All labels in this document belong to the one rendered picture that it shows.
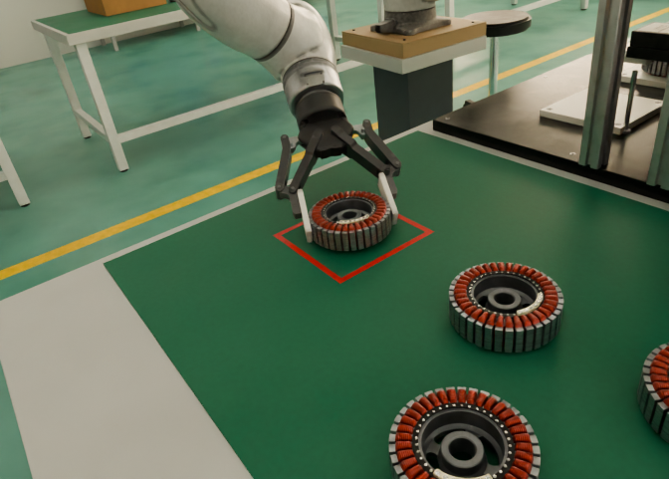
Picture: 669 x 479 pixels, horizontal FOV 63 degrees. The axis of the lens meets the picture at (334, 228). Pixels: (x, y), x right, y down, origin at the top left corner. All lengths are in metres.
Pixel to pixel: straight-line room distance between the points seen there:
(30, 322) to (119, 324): 0.12
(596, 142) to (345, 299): 0.43
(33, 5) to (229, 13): 6.42
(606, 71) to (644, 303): 0.32
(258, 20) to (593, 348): 0.59
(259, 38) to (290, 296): 0.38
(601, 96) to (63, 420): 0.75
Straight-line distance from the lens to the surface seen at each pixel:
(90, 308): 0.75
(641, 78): 1.24
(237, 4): 0.81
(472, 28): 1.74
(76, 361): 0.68
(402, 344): 0.57
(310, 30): 0.89
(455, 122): 1.04
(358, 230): 0.69
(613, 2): 0.81
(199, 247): 0.79
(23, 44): 7.20
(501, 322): 0.55
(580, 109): 1.07
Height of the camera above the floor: 1.15
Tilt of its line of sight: 31 degrees down
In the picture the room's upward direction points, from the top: 8 degrees counter-clockwise
